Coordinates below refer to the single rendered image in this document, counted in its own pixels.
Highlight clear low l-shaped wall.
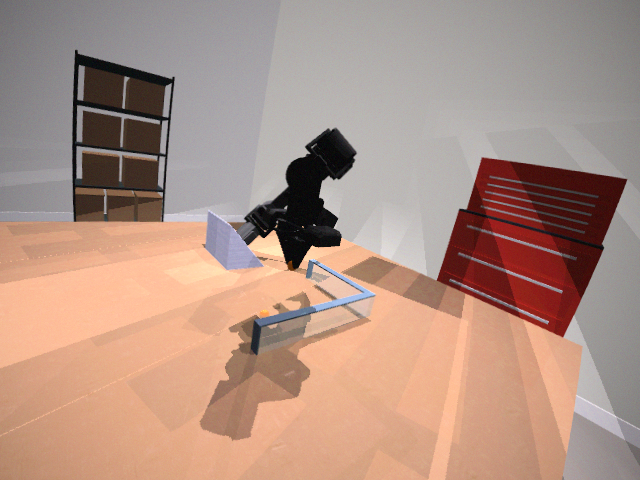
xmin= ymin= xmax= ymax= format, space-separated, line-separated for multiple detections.
xmin=258 ymin=261 xmax=375 ymax=355

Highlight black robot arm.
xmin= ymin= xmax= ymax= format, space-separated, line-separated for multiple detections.
xmin=236 ymin=127 xmax=356 ymax=246

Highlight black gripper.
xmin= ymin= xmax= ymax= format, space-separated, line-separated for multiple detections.
xmin=262 ymin=189 xmax=342 ymax=269

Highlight light blue wall top trim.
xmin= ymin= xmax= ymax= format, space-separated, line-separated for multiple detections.
xmin=251 ymin=259 xmax=376 ymax=355

